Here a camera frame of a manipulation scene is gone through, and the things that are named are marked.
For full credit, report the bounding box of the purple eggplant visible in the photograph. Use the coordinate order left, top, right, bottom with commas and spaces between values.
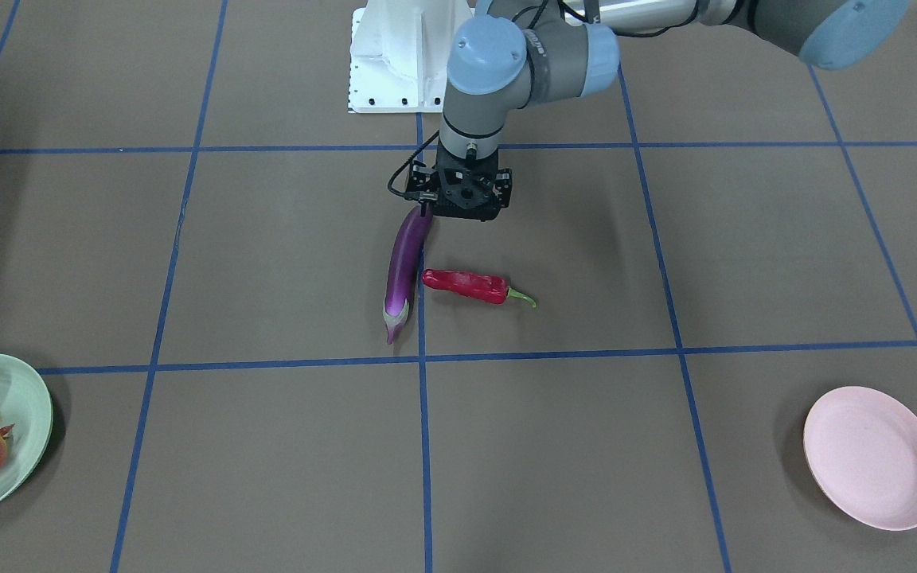
382, 206, 433, 345

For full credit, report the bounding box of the green plate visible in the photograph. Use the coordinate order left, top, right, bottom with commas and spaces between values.
0, 353, 54, 524

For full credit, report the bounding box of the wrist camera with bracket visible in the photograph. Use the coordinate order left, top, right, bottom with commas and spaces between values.
401, 161, 513, 221

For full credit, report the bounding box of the red chili pepper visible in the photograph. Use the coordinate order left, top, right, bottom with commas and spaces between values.
419, 269, 538, 308

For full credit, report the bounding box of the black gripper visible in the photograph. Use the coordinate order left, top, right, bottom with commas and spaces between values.
431, 164, 500, 222

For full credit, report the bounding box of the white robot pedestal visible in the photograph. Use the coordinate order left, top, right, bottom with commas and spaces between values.
347, 1, 474, 114

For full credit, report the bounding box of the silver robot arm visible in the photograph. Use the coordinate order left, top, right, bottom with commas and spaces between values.
400, 1, 909, 221

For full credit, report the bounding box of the pink plate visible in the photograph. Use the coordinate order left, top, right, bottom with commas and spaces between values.
802, 387, 917, 531

